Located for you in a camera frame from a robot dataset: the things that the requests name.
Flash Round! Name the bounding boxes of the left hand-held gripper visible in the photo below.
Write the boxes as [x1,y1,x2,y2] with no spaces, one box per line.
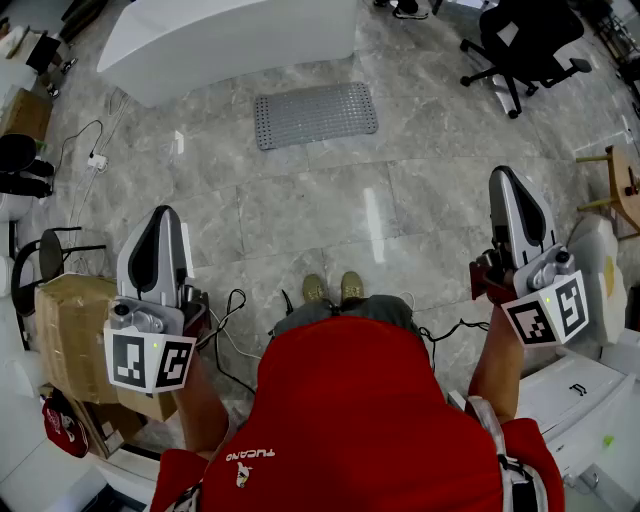
[103,204,211,394]

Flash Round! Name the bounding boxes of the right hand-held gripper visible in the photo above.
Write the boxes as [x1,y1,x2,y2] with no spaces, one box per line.
[469,166,591,347]

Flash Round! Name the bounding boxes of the grey studded bath mat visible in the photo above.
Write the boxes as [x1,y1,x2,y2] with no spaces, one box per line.
[254,82,380,151]

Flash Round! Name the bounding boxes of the white bathtub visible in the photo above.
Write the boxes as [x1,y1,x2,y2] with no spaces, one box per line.
[96,0,360,109]

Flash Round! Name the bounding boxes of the person's left forearm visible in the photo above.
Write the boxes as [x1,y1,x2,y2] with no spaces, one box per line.
[172,344,231,461]

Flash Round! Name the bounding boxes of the person's right forearm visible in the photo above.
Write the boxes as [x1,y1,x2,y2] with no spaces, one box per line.
[467,299,526,426]

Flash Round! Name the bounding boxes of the white cushion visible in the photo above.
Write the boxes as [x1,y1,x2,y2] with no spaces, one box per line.
[567,214,629,346]

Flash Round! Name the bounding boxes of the black metal stool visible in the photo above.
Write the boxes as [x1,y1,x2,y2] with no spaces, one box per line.
[10,226,107,316]

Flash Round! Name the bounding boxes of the wooden stool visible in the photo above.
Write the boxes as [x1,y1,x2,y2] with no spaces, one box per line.
[575,144,640,236]

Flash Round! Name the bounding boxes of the torn brown cardboard box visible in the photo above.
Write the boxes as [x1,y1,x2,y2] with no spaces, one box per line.
[34,273,179,421]

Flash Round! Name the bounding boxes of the person's left olive shoe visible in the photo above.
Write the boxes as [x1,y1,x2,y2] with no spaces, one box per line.
[302,273,329,304]

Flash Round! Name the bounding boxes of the person's olive shoe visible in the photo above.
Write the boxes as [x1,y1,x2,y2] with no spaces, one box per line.
[302,273,329,304]
[340,271,365,301]

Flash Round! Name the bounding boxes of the person's grey trousers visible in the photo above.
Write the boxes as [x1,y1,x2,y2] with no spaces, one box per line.
[272,294,421,341]

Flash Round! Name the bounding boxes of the person's right olive shoe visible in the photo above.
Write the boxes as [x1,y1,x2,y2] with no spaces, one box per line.
[340,271,365,301]

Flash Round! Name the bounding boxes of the black office chair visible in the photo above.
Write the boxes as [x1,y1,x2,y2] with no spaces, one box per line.
[459,0,593,120]

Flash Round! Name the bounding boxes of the white cabinet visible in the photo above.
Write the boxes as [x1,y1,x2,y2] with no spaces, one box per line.
[517,344,640,476]

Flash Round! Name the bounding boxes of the red bag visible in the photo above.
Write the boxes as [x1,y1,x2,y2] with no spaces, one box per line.
[41,397,91,459]

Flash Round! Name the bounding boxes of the person's red shirt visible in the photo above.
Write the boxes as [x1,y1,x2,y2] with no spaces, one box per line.
[149,315,566,512]

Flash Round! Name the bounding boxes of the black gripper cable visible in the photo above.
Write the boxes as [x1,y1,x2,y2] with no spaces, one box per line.
[418,319,491,374]
[197,288,259,396]

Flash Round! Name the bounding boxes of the white cable bundle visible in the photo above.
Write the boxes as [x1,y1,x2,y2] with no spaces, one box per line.
[67,87,132,274]

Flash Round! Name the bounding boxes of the thin black power cable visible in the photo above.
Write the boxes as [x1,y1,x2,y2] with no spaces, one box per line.
[58,119,105,167]

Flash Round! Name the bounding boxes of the grey backpack strap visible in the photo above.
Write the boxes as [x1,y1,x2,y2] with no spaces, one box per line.
[467,396,544,512]

